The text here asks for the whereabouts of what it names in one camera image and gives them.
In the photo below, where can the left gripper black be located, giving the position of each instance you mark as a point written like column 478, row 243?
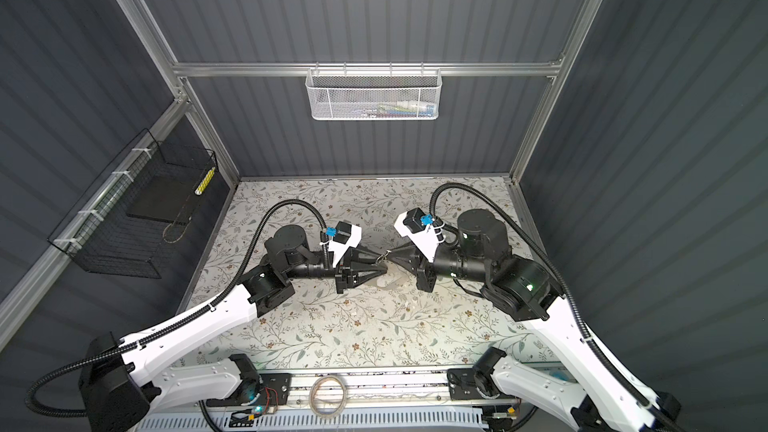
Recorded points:
column 345, row 273

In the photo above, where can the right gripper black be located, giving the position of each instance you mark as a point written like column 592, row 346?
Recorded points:
column 425, row 264

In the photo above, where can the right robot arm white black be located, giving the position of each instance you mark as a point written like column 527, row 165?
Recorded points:
column 603, row 394

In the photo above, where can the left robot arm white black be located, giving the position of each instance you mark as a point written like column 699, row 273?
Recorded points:
column 119, row 392

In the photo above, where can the tape roll clear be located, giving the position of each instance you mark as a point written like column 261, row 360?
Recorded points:
column 328, row 397

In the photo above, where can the items in white basket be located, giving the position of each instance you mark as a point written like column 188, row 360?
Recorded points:
column 411, row 109

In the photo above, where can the yellow marker in black basket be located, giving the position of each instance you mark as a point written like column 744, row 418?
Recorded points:
column 205, row 181

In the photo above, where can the black pad in basket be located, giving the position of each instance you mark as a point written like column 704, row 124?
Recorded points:
column 166, row 199

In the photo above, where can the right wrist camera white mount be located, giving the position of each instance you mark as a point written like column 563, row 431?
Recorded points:
column 424, row 230

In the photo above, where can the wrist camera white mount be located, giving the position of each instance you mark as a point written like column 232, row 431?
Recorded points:
column 341, row 239
column 424, row 230

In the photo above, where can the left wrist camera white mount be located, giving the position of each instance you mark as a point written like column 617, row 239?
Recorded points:
column 341, row 239

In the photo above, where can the white wire mesh basket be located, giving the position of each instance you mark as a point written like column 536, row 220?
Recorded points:
column 332, row 97

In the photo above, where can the black wire basket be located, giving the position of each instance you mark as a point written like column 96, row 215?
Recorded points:
column 134, row 224

